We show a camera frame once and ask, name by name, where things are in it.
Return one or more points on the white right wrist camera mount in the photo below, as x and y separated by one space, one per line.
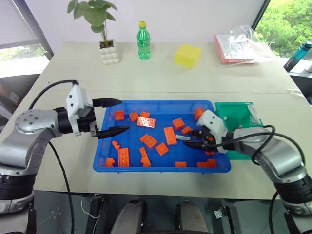
213 122

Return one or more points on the green plastic bin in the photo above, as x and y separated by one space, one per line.
234 114

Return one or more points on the yellow box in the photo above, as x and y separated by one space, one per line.
187 56

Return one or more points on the dark grey rounded shape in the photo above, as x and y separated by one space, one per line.
129 217
192 217

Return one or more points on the small orange building brick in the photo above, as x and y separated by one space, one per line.
178 123
145 114
161 149
134 116
186 130
116 145
212 163
119 115
198 113
181 164
110 162
209 153
202 165

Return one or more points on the blue plastic bin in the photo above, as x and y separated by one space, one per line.
136 156

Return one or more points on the clear label bag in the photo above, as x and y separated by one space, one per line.
254 114

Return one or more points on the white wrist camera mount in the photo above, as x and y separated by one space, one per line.
213 122
74 100

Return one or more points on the white bubble plant pot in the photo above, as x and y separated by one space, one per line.
109 53

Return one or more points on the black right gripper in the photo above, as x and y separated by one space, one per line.
207 137

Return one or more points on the long flat orange brick plate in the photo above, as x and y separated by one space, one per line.
123 157

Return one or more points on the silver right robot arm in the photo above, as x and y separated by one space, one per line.
280 151

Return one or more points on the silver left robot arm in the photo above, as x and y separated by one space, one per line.
29 124

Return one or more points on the long orange building brick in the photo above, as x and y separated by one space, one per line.
169 136

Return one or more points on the clear crumpled plastic bag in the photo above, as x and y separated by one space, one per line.
246 41

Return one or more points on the blue drinking bottle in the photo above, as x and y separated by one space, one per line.
296 54

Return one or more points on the glossy flat orange brick plate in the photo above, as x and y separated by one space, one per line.
146 122

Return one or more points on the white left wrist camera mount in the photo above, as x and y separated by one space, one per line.
74 100

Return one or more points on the green plastic soda bottle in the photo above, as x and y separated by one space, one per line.
144 44

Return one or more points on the green leafy plant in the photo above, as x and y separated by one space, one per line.
95 14

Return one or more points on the narrow orange building brick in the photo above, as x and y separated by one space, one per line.
145 157

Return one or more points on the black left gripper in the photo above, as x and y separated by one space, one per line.
85 124

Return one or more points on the red and white flat stack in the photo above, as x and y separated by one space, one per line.
231 52

